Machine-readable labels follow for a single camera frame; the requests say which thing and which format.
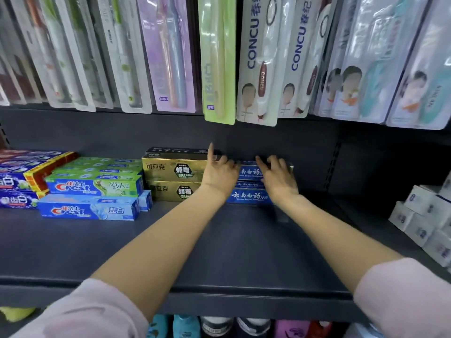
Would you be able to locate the red orange bottle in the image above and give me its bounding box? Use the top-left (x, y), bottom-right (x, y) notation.
top-left (310, 321), bottom-right (332, 338)

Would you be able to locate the dark grey shelf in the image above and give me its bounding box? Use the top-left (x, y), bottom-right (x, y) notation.
top-left (0, 197), bottom-right (371, 324)

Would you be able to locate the stack of white tissue packs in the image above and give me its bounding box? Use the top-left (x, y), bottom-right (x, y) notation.
top-left (389, 172), bottom-right (451, 275)

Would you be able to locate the person's left hand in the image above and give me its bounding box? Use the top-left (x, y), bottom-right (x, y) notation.
top-left (201, 142), bottom-right (242, 201)

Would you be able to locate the red child toothbrush pack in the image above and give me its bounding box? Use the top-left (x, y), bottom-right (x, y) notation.
top-left (0, 31), bottom-right (43, 106)

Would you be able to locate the white-lidded dark jar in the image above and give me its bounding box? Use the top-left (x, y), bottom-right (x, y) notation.
top-left (236, 317), bottom-right (272, 338)

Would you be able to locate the person's pink right sleeve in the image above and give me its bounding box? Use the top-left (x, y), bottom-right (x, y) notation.
top-left (353, 257), bottom-right (451, 338)

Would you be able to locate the large teal shampoo bottle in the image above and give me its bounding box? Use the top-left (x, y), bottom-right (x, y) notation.
top-left (148, 315), bottom-right (170, 338)

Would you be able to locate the brown-lidded dark jar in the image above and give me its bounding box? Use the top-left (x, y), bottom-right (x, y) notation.
top-left (200, 316), bottom-right (234, 338)

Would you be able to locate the person's right forearm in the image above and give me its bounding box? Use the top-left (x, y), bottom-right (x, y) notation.
top-left (278, 195), bottom-right (404, 294)

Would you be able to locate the person's left forearm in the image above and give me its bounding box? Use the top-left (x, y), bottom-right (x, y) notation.
top-left (91, 188), bottom-right (226, 321)

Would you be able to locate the person's right hand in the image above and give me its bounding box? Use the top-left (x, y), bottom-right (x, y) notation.
top-left (255, 154), bottom-right (300, 207)

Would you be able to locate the red and blue toothpaste box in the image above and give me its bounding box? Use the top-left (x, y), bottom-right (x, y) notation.
top-left (0, 149), bottom-right (64, 159)
top-left (0, 151), bottom-right (79, 192)
top-left (0, 189), bottom-right (48, 209)

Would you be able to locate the pink shampoo bottle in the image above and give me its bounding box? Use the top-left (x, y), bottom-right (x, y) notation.
top-left (274, 320), bottom-right (311, 338)

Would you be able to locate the white pump bottle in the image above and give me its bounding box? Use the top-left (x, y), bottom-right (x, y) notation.
top-left (343, 323), bottom-right (385, 338)

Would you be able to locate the stack of brown toothbrush packs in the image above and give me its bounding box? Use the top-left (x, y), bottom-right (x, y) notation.
top-left (236, 0), bottom-right (339, 127)

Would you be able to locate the yellow plastic bottle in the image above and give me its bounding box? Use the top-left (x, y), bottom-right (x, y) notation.
top-left (0, 307), bottom-right (36, 323)

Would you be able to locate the light blue toothpaste box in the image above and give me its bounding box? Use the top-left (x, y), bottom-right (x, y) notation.
top-left (38, 194), bottom-right (140, 221)
top-left (136, 190), bottom-right (153, 212)

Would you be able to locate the stack of light green packs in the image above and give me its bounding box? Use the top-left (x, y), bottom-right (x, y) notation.
top-left (197, 0), bottom-right (237, 125)

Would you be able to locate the orange toothbrush pack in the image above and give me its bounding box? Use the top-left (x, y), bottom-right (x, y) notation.
top-left (8, 0), bottom-right (77, 109)

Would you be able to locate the green toothbrush pack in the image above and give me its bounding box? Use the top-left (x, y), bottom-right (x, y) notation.
top-left (37, 0), bottom-right (113, 112)

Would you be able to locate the stack of purple toothbrush packs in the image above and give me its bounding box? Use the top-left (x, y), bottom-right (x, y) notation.
top-left (136, 0), bottom-right (197, 114)

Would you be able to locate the row of green toothbrush packs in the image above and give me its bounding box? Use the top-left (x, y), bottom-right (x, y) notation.
top-left (90, 0), bottom-right (153, 114)

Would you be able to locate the stack of teal child toothbrush packs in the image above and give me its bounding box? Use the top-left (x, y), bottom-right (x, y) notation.
top-left (310, 0), bottom-right (451, 131)

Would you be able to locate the small teal shampoo bottle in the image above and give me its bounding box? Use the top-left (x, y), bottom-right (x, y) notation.
top-left (172, 315), bottom-right (201, 338)

